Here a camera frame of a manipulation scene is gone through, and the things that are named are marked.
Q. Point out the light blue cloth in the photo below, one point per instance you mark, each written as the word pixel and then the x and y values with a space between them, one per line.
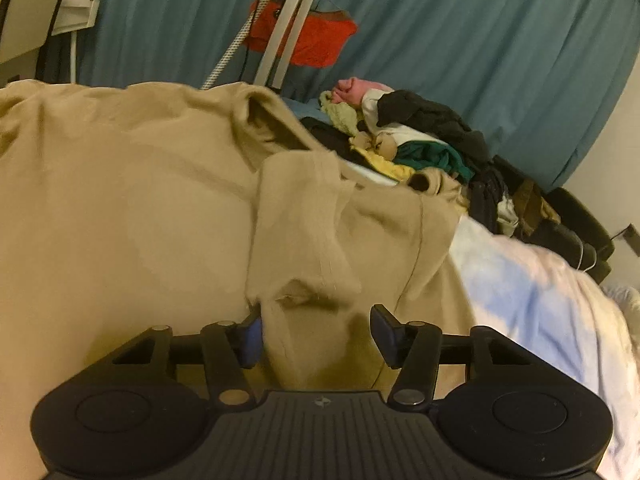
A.
pixel 300 107

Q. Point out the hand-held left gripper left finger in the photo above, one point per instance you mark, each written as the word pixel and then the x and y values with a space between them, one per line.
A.
pixel 250 340

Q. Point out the pile of mixed clothes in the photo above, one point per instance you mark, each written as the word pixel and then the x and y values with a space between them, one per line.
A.
pixel 575 215

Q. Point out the white printed garment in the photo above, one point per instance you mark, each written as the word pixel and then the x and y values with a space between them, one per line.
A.
pixel 507 215

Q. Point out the beige and black chair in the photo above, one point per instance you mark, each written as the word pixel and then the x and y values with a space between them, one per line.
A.
pixel 30 10

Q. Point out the yellow cloth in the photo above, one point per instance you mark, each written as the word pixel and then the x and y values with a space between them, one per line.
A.
pixel 385 166

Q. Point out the beige garment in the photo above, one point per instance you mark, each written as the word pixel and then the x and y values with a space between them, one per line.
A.
pixel 430 182

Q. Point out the garment steamer stand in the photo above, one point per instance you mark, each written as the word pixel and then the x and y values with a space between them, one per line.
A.
pixel 280 50

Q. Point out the pale green garment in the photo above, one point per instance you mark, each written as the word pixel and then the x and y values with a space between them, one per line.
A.
pixel 345 117

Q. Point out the red hanging garment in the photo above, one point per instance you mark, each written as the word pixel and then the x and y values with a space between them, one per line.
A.
pixel 325 40

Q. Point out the brown paper bag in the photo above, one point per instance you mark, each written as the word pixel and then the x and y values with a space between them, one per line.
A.
pixel 537 205

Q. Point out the teal curtain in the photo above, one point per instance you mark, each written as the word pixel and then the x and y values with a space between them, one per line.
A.
pixel 475 60

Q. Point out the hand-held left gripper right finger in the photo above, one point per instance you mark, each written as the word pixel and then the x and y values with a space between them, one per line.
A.
pixel 385 332

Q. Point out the dark wall socket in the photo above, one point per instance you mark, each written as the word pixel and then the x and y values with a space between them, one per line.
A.
pixel 632 237

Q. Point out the white dresser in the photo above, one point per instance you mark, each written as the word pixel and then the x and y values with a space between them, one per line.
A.
pixel 75 15

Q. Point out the pink garment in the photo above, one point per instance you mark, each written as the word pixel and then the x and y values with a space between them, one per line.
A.
pixel 357 91

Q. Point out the khaki printed t-shirt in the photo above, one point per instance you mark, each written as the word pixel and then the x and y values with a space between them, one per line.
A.
pixel 125 210

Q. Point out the pastel crumpled duvet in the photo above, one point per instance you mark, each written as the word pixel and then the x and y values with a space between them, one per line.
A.
pixel 550 290

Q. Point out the dark pants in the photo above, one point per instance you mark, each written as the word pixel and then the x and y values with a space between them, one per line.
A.
pixel 487 200

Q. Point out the pastel bed sheet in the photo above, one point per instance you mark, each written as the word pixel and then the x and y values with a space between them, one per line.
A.
pixel 590 410

